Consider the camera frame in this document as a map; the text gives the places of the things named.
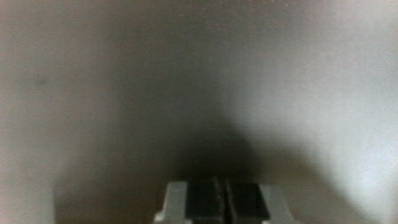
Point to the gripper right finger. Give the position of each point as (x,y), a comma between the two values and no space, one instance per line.
(256,204)

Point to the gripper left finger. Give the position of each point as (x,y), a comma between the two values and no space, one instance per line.
(192,203)

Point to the white cabinet body box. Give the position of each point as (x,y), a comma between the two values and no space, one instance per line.
(169,89)

